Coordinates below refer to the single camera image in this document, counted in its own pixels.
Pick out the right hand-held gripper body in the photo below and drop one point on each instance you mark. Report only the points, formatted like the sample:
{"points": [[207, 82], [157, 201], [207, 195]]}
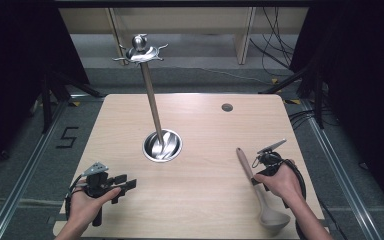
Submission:
{"points": [[270, 159]]}

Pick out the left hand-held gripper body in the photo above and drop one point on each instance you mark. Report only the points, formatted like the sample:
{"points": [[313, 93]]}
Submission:
{"points": [[96, 181]]}

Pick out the person's right hand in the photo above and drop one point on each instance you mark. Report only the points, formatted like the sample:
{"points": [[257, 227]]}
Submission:
{"points": [[285, 183]]}

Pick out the person's left hand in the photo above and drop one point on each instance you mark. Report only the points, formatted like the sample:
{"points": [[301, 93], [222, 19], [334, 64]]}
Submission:
{"points": [[81, 208]]}

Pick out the black metal stand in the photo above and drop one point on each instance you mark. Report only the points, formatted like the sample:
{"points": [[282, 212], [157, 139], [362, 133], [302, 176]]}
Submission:
{"points": [[46, 100], [319, 100]]}

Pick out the steel utensil rack stand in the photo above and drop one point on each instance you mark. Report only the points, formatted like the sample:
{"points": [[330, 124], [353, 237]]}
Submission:
{"points": [[152, 100]]}

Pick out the dark curtain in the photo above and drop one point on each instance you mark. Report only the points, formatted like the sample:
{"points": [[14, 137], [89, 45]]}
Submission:
{"points": [[366, 83], [13, 66]]}

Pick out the light wooden shelf unit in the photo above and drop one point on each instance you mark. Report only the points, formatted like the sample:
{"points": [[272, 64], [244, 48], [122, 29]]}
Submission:
{"points": [[186, 20]]}

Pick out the aluminium floor rail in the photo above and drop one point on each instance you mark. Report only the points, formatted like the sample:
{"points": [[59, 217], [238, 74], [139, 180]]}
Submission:
{"points": [[343, 173], [23, 180]]}

